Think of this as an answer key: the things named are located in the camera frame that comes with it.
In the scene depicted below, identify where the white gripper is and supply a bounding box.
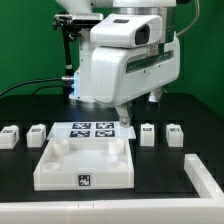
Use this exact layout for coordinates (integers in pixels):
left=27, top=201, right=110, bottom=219
left=91, top=38, right=180, bottom=128

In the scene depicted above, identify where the white square tabletop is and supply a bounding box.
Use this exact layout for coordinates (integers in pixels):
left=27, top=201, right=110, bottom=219
left=33, top=137, right=134, bottom=191

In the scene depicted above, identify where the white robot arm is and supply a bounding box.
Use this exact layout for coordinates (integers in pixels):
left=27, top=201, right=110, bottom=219
left=54, top=0, right=180, bottom=127

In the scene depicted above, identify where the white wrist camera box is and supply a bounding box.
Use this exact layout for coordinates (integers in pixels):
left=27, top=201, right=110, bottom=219
left=90, top=14, right=162, bottom=48

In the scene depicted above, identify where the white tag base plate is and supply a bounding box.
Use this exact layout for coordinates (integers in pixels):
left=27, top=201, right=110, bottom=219
left=47, top=121, right=136, bottom=140

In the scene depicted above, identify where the black cable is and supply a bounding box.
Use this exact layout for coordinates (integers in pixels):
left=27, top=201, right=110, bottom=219
left=0, top=77, right=73, bottom=98

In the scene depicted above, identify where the white obstacle wall right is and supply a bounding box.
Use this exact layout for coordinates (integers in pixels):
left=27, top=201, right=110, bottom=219
left=184, top=154, right=224, bottom=200

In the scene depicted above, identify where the white obstacle wall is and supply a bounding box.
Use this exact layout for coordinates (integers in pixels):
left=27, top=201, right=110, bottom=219
left=0, top=198, right=224, bottom=224
left=184, top=154, right=224, bottom=200

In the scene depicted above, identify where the black camera on stand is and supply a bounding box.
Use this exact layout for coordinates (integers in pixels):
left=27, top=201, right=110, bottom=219
left=53, top=13, right=103, bottom=94

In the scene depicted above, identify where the grey cable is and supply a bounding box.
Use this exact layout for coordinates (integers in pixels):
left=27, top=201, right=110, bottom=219
left=175, top=0, right=201, bottom=38

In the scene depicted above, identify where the white obstacle wall front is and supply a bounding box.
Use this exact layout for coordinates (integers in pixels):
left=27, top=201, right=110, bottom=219
left=0, top=198, right=224, bottom=224

